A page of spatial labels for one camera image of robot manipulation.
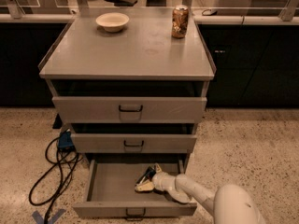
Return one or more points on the blue silver redbull can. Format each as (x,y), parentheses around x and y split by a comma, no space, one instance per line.
(148,175)

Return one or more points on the grey top drawer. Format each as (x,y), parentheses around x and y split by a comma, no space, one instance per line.
(76,109)

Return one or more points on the grey middle drawer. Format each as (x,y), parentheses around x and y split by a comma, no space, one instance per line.
(133,143)

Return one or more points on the gold patterned drink can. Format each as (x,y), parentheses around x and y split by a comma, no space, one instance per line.
(180,17)

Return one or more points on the grey bottom drawer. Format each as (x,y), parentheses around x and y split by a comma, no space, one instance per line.
(111,189)

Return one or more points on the blue power adapter box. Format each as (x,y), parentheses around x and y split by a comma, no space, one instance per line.
(65,142)

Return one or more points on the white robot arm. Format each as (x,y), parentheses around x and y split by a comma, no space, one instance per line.
(230,204)

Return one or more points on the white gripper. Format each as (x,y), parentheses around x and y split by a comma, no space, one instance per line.
(160,181)

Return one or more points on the grey drawer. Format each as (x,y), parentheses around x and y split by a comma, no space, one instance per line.
(111,189)
(76,109)
(133,143)

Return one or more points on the white paper bowl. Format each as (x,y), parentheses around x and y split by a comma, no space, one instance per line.
(112,22)

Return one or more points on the grey metal drawer cabinet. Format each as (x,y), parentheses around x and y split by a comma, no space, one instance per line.
(143,60)

